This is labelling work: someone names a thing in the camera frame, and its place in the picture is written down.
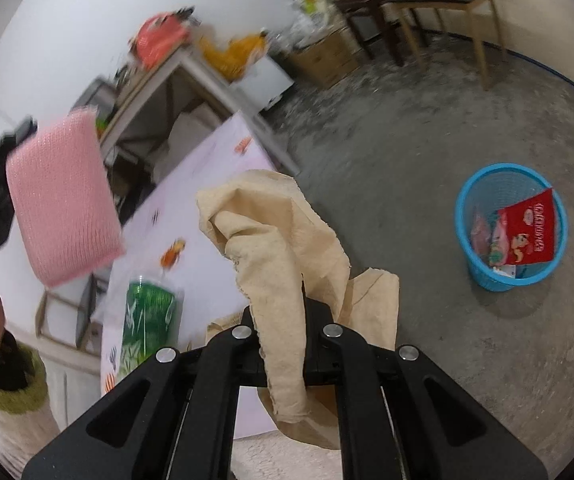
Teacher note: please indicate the white plastic bags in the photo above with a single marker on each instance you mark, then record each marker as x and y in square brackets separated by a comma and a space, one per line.
[312, 10]

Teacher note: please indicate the red snack packet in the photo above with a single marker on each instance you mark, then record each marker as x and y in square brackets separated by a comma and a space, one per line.
[527, 230]

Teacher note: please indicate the yellow plastic bag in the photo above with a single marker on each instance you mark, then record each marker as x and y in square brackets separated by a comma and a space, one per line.
[232, 55]

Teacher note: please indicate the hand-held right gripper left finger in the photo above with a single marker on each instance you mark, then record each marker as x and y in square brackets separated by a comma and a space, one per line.
[227, 355]

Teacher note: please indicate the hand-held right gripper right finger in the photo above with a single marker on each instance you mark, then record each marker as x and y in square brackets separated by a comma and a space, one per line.
[342, 355]

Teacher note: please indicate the white cabinet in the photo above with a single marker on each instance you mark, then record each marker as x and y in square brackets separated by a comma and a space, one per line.
[267, 80]

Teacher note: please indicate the blue plastic wastebasket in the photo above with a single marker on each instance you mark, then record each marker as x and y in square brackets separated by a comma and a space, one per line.
[487, 275]

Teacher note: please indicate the white sack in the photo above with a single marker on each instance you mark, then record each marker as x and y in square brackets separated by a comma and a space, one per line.
[187, 130]

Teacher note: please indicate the red plastic bag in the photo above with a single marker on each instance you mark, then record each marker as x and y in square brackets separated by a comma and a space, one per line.
[162, 37]

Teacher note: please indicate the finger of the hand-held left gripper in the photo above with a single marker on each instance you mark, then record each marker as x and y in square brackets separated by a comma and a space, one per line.
[17, 135]

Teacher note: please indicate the green drink can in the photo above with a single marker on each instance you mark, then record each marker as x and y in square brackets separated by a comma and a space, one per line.
[147, 320]

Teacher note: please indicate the beige cloth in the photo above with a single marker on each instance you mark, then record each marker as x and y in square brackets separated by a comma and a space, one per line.
[267, 240]

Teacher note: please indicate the pink sponge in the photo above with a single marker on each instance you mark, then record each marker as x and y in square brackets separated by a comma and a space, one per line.
[62, 200]

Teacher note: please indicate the metal pot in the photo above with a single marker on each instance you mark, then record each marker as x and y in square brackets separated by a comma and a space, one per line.
[94, 92]

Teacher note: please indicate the wooden frame chair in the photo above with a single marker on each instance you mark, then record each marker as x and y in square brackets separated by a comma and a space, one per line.
[84, 310]

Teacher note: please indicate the cardboard box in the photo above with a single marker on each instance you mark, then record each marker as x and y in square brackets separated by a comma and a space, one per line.
[322, 60]

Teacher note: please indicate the white shelf table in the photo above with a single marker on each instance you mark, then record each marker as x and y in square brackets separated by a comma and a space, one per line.
[187, 67]

